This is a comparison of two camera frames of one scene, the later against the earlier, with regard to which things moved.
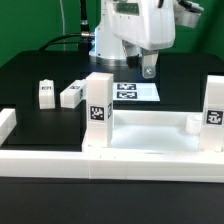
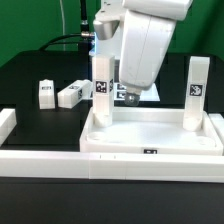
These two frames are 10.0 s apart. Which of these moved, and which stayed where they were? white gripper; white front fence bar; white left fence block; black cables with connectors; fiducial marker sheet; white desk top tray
Moved: white desk top tray; white gripper
Stayed: fiducial marker sheet; white left fence block; white front fence bar; black cables with connectors
